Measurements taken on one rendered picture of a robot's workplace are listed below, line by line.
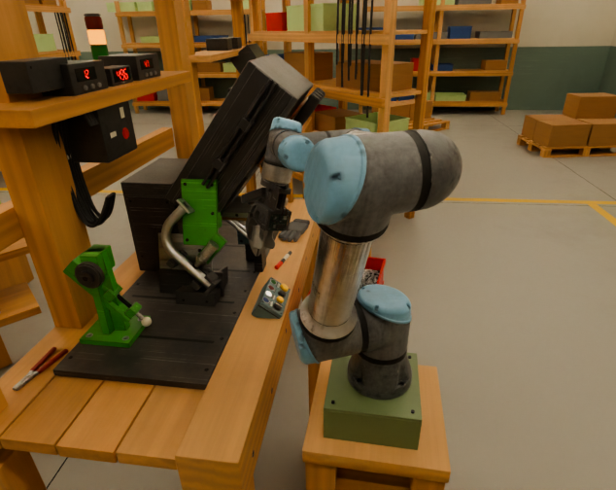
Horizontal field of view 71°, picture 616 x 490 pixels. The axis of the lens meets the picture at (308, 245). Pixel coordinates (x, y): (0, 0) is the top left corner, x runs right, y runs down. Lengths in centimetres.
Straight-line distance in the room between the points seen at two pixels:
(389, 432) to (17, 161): 110
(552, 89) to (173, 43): 958
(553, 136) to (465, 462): 542
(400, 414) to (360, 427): 9
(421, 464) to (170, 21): 187
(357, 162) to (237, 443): 68
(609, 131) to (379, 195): 688
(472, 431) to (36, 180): 200
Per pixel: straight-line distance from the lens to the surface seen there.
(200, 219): 140
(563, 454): 238
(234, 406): 109
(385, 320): 91
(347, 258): 67
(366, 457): 105
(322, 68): 479
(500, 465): 223
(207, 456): 101
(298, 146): 93
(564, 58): 1098
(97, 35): 165
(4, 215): 136
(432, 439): 111
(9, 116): 116
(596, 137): 730
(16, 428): 126
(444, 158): 61
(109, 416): 118
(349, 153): 56
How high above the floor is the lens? 169
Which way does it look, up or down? 27 degrees down
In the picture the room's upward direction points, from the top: 1 degrees counter-clockwise
